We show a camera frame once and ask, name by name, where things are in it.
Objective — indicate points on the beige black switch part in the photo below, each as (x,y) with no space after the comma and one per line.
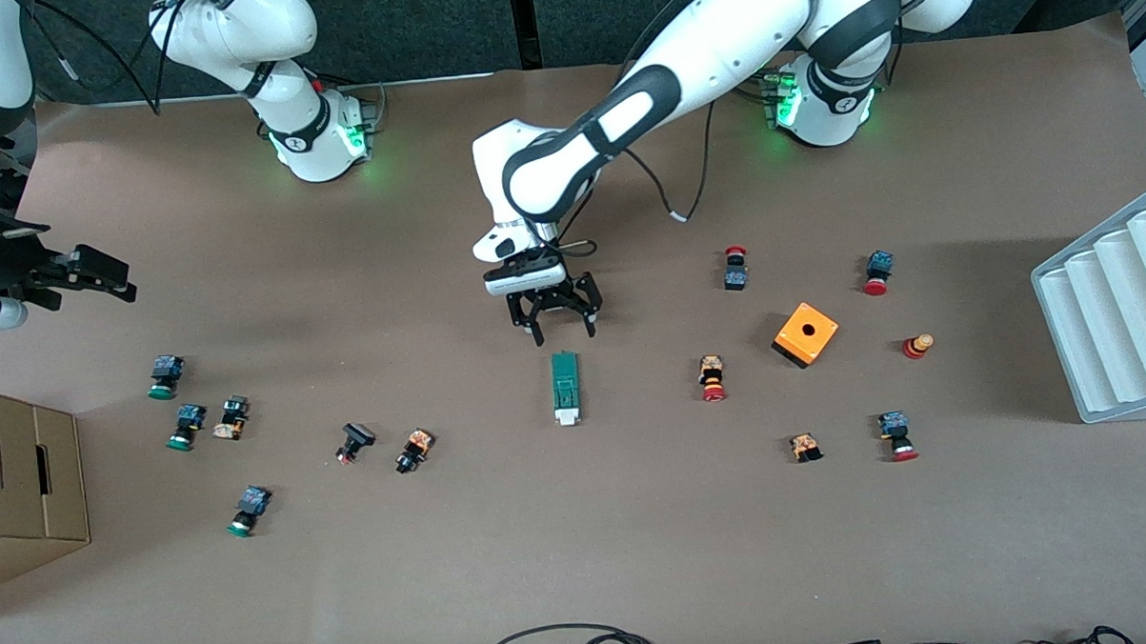
(233,410)

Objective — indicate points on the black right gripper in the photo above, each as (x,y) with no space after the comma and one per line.
(7,260)

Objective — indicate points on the red push button orange block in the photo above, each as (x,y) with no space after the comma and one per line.
(711,370)

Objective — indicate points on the orange button enclosure box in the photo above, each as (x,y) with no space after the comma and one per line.
(793,338)

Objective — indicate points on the green terminal block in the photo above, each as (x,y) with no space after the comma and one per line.
(565,379)

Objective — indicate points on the red yellow emergency stop cap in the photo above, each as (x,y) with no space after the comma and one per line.
(915,348)

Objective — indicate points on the red mushroom button blue block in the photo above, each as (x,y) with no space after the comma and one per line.
(880,264)
(893,425)

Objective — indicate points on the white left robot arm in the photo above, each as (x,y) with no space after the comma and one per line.
(716,41)

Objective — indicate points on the flat black square push button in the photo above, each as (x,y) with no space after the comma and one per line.
(358,434)

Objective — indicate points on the orange black contact block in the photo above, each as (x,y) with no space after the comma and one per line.
(806,445)

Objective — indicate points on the red push button black body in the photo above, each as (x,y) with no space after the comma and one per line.
(735,278)

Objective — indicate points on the black selector switch orange block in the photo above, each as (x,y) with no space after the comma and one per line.
(417,447)

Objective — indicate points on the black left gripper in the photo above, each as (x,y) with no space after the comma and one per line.
(550,303)

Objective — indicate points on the green mushroom push button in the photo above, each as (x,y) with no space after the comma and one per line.
(190,416)
(253,502)
(167,370)

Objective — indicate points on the brown cardboard box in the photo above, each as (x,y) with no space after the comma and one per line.
(25,475)

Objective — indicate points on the grey ribbed tray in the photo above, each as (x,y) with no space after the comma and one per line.
(1116,313)

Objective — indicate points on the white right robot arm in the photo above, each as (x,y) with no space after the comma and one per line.
(239,29)

